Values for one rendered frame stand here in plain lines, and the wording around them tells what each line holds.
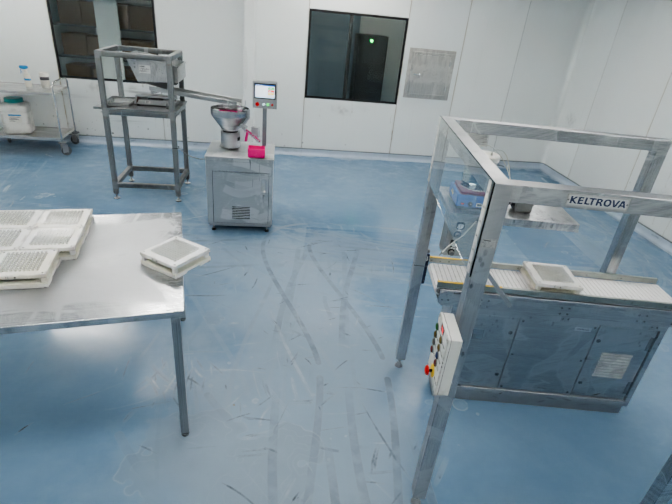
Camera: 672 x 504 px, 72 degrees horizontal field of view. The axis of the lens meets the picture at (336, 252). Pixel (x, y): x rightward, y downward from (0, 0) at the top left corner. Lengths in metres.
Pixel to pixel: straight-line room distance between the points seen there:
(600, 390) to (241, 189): 3.29
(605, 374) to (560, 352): 0.33
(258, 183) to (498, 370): 2.73
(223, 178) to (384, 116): 3.52
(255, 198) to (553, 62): 5.25
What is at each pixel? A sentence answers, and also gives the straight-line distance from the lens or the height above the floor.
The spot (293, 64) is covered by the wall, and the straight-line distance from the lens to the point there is 7.11.
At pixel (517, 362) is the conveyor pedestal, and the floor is 0.33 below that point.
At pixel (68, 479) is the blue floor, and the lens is 2.73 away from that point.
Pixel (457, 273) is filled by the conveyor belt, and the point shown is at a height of 0.82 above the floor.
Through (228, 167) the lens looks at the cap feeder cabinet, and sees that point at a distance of 4.49.
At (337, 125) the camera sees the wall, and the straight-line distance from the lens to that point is 7.30.
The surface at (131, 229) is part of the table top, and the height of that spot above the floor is 0.82.
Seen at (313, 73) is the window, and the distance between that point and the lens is 7.14.
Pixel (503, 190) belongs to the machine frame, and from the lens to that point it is 1.57.
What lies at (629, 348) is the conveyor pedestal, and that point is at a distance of 3.17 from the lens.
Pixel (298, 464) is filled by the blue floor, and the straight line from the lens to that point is 2.61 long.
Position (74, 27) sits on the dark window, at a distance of 7.57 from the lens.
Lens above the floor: 2.07
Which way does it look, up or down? 28 degrees down
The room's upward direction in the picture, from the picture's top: 6 degrees clockwise
